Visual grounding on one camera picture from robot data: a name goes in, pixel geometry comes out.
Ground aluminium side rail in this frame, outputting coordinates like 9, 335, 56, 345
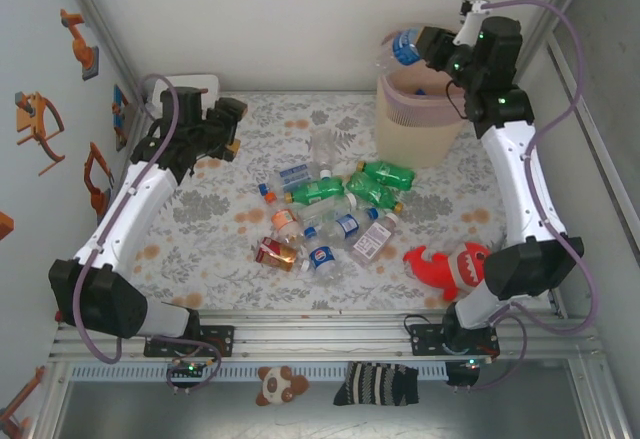
544, 28, 640, 260

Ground clear bottle blue white label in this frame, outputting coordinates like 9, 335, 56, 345
258, 161, 316, 195

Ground orange gripper wall model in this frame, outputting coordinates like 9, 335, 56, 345
13, 91, 67, 176

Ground white tissue box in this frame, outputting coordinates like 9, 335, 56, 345
141, 72, 221, 113

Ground clear bottle white cap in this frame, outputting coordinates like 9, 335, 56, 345
297, 192, 359, 228

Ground beige slatted plastic bin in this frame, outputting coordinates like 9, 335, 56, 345
374, 23, 469, 169

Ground small orange label bottle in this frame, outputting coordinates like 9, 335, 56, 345
264, 192, 304, 238

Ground small clear bottle blue label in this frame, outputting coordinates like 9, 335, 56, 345
319, 206, 381, 248

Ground green bottle orange cap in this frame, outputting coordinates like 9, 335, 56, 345
283, 178, 351, 208

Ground red shark plush toy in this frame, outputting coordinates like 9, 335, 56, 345
402, 241, 494, 303

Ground brown white bear plush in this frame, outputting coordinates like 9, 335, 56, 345
255, 364, 311, 408

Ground floral patterned tablecloth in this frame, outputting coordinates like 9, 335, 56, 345
107, 89, 556, 313

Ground large ribbed clear bottle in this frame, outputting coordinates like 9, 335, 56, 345
310, 127, 337, 180

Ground purple label clear bottle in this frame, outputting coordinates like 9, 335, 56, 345
349, 213, 400, 268

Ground black white striped sock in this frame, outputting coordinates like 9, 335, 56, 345
332, 361, 420, 408

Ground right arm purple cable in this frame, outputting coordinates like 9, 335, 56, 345
469, 0, 601, 393

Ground green bottle yellow cap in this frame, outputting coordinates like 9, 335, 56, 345
345, 171, 405, 213
355, 159, 417, 191

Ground crushed clear bottle blue label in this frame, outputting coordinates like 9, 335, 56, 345
374, 23, 426, 78

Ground red brown label bottle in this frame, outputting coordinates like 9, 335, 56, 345
254, 237, 311, 274

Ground small circuit board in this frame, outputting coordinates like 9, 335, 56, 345
167, 362, 211, 379

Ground blue orange wall model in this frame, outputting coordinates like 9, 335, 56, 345
112, 83, 132, 153

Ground perforated cable tray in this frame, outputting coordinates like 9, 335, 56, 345
67, 361, 451, 381

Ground Pepsi label bottle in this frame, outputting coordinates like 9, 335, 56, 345
303, 226, 341, 280

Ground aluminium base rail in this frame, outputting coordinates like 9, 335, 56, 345
47, 308, 609, 360

